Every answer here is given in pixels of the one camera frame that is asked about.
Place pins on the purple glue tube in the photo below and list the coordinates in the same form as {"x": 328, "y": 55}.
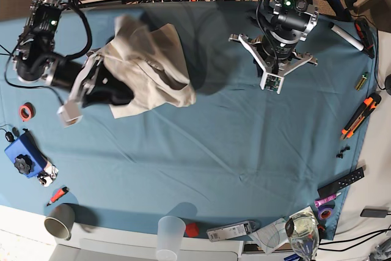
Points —
{"x": 325, "y": 200}

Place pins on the purple tape roll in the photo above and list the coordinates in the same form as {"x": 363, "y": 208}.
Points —
{"x": 325, "y": 211}

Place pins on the red tape roll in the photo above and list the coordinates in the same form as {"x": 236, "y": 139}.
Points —
{"x": 26, "y": 111}

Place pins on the small black screws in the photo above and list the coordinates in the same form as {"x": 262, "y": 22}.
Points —
{"x": 340, "y": 154}

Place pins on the red black hand tool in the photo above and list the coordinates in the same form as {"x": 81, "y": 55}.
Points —
{"x": 364, "y": 32}

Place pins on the white marker pen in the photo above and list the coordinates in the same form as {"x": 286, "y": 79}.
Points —
{"x": 346, "y": 36}

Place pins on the grey mug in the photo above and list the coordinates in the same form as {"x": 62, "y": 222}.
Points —
{"x": 60, "y": 221}

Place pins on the beige T-shirt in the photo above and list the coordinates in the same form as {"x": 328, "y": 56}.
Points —
{"x": 150, "y": 63}

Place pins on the black knob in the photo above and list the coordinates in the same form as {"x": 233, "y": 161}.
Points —
{"x": 23, "y": 164}

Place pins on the black computer mouse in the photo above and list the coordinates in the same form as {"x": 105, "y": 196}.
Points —
{"x": 9, "y": 137}

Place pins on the packaged tool blister pack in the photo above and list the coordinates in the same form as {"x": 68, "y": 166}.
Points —
{"x": 231, "y": 231}

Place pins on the black remote control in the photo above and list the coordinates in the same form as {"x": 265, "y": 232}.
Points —
{"x": 341, "y": 183}

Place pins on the blue box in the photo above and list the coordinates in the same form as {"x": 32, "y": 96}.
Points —
{"x": 24, "y": 146}

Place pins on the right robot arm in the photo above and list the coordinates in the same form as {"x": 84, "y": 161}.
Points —
{"x": 34, "y": 57}

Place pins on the green yellow small tool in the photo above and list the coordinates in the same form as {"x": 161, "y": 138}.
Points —
{"x": 361, "y": 81}

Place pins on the translucent plastic cup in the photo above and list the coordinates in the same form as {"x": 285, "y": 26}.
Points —
{"x": 170, "y": 234}

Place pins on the red marker pen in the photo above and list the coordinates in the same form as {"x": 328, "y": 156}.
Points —
{"x": 58, "y": 194}

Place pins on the orange utility knife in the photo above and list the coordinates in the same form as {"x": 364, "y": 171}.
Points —
{"x": 361, "y": 114}

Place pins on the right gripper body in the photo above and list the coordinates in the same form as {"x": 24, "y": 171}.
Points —
{"x": 70, "y": 112}

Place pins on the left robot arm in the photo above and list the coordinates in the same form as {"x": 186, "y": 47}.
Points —
{"x": 284, "y": 23}

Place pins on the black phone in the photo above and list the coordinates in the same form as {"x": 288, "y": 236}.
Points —
{"x": 375, "y": 212}

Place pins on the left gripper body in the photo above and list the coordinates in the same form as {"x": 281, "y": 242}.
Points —
{"x": 273, "y": 68}

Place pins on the white caster wheel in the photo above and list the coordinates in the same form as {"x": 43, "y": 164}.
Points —
{"x": 48, "y": 175}

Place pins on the blue tablecloth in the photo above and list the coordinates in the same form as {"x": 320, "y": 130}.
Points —
{"x": 238, "y": 153}

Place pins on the wine glass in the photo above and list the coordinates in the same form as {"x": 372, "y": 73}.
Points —
{"x": 303, "y": 235}

